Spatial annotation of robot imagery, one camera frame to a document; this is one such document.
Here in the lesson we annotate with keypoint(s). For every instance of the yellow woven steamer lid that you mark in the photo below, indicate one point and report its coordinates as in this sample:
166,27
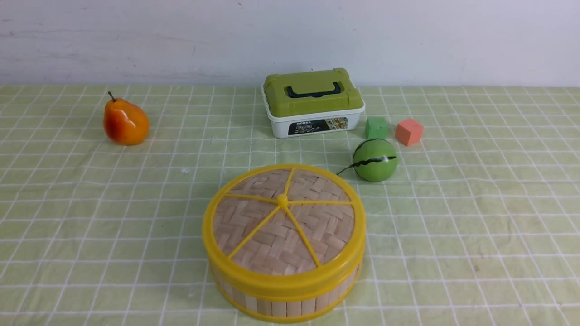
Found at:
285,232

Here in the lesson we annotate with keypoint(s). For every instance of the yellow bamboo steamer basket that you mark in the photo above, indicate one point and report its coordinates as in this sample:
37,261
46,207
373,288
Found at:
293,309

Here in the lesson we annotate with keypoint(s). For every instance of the green lidded storage box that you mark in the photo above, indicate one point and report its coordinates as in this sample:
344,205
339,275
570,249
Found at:
311,102

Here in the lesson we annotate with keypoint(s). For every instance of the green toy watermelon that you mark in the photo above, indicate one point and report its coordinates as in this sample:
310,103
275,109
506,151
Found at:
374,160

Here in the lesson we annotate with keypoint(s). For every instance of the green foam cube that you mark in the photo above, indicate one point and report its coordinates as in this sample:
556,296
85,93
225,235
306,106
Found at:
376,128

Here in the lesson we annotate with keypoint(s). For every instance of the orange foam cube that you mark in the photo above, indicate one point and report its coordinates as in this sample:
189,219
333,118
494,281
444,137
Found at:
408,132

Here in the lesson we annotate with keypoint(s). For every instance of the orange toy pear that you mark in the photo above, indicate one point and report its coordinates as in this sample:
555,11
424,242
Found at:
125,123

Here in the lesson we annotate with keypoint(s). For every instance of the green checkered tablecloth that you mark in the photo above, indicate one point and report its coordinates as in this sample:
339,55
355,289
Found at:
479,226

